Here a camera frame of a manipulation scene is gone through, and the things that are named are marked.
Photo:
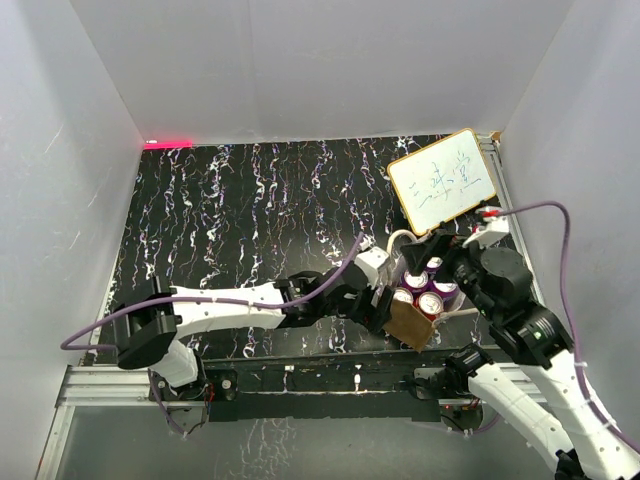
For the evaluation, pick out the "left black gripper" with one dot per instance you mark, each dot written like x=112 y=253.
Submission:
x=371 y=316

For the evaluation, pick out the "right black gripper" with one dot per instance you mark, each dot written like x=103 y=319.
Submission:
x=443 y=245

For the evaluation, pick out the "burlap canvas bag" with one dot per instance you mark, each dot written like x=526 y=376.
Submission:
x=408 y=325

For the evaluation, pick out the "purple fanta can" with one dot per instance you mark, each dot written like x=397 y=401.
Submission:
x=415 y=283
x=445 y=289
x=434 y=264

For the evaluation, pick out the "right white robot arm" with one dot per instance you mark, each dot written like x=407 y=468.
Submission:
x=572 y=432

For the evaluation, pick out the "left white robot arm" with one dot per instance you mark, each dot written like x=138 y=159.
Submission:
x=150 y=335

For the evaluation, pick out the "red cola can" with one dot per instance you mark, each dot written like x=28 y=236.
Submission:
x=430 y=304
x=403 y=295

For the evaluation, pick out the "black base bar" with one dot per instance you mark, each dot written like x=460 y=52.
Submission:
x=334 y=386

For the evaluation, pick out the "small whiteboard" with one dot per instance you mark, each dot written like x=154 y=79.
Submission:
x=442 y=181

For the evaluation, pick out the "red light strip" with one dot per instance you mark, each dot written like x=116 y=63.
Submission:
x=160 y=145

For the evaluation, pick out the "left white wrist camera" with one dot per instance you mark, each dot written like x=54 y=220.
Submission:
x=374 y=262

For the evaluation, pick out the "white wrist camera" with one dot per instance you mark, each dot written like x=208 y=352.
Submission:
x=492 y=228
x=374 y=262

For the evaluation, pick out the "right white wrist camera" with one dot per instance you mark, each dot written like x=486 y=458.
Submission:
x=492 y=228

